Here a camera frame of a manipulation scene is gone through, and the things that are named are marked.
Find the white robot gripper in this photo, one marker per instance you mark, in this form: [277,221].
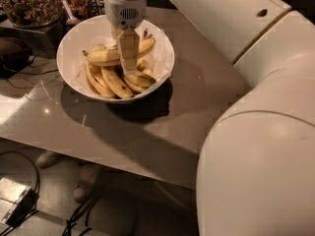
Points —
[125,14]

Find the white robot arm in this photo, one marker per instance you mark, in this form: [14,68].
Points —
[256,171]

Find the white paper bowl liner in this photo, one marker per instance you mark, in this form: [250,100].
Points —
[161,61]

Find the white ceramic bowl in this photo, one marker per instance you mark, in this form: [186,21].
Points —
[93,26]

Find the lower small yellow banana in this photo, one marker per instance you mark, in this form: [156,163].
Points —
[134,87]

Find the white plastic scoop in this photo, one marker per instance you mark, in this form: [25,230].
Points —
[71,19]

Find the glass jar of nuts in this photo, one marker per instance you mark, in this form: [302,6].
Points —
[29,14]

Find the dark round device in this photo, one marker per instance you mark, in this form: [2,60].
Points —
[14,56]

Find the right foot under table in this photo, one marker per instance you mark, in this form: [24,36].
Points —
[89,174]

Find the foot under table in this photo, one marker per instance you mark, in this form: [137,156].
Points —
[89,174]
[47,159]

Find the left foot under table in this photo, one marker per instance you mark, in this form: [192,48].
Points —
[47,159]

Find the silver power box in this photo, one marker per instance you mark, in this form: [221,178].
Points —
[15,201]

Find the black wire basket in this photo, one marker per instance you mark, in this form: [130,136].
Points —
[95,9]

